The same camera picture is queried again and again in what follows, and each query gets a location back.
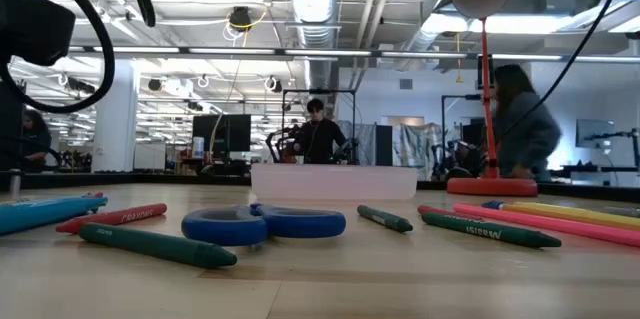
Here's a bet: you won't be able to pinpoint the small dark green crayon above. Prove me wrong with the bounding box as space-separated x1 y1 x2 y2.
356 204 414 234

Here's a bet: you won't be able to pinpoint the silver ventilation duct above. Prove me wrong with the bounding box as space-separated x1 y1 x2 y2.
285 0 347 91

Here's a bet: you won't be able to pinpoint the yellow pen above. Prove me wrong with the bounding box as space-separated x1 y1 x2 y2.
514 201 640 226

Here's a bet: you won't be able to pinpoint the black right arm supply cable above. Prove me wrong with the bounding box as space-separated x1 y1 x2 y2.
499 0 630 138

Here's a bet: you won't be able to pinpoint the green crayon white print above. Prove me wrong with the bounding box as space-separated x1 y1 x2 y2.
421 211 563 250

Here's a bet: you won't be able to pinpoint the black cabinet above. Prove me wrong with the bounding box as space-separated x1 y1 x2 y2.
374 124 394 167

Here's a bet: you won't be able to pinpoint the clear pencil box pink lid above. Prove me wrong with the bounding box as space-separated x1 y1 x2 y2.
250 163 419 202

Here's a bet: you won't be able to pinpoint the red crayon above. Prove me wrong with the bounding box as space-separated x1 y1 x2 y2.
417 204 459 220
55 202 169 235

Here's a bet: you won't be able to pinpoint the grey patterned tarp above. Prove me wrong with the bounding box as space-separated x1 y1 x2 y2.
392 122 446 180

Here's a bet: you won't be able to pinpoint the black monitor screen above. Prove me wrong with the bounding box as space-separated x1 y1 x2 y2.
192 114 252 160

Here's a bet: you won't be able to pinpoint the silver metal post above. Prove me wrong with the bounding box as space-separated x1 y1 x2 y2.
8 168 24 196

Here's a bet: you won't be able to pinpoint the white whiteboard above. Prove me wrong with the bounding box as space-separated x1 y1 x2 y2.
133 142 167 171

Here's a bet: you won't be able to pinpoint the black ceiling cord reel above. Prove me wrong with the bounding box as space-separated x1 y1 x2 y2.
228 6 253 33

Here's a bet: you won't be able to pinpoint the horizontal light bar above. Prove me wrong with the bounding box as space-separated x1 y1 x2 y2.
67 45 640 63

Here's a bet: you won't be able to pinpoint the teal blue marker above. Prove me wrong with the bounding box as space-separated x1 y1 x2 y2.
0 192 109 237

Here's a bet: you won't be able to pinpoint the thick plain green crayon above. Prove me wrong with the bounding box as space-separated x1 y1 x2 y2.
78 222 238 269

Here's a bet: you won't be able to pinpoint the blue handled scissors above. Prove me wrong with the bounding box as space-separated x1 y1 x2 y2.
180 202 347 247

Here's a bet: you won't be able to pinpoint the red desk lamp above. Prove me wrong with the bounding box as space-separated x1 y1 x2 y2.
446 0 539 198

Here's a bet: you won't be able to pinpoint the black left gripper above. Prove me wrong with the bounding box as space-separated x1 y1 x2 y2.
0 0 76 67

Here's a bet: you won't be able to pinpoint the black partition panel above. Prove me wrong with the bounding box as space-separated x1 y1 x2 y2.
0 81 25 173

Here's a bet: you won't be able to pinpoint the person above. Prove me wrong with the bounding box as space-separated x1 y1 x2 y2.
492 63 563 183
20 108 53 173
292 97 348 165

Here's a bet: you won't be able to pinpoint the wall screen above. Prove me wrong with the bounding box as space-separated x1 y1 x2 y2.
574 118 617 149

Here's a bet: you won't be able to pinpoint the yellow hanging cable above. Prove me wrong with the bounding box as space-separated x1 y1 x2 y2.
208 8 269 160

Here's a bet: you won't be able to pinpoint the white building column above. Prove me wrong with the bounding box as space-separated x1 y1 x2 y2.
91 58 141 174

